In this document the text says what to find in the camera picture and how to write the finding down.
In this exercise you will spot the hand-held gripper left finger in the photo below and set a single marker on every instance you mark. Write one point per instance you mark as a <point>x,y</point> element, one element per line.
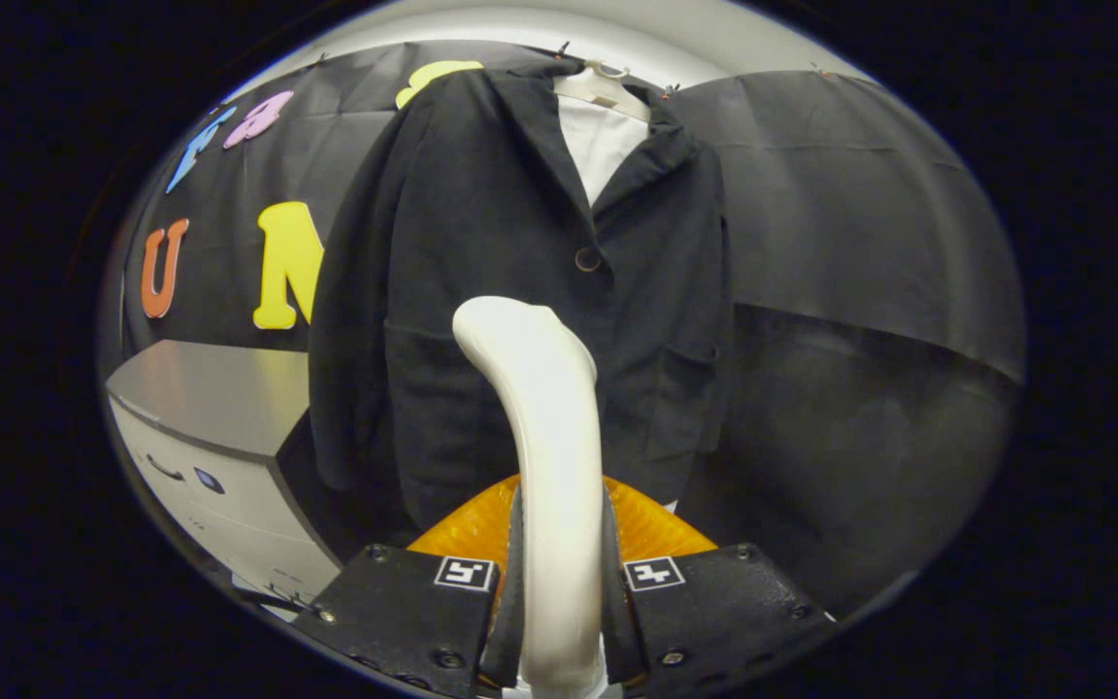
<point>394,612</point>

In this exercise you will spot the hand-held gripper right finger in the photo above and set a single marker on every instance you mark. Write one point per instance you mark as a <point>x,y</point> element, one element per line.
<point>714,612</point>

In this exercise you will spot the white garment steamer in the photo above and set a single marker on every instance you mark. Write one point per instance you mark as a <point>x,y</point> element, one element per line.
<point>554,437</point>

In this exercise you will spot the black suit jacket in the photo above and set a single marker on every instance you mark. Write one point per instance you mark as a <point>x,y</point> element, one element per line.
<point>462,223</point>

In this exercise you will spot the cream clothes hanger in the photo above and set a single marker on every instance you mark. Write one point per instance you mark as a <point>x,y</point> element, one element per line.
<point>603,85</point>

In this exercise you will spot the grey top drawer cabinet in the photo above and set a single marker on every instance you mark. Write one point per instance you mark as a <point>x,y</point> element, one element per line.
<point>200,388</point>

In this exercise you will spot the black backdrop cloth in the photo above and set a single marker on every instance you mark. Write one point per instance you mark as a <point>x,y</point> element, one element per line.
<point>860,243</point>

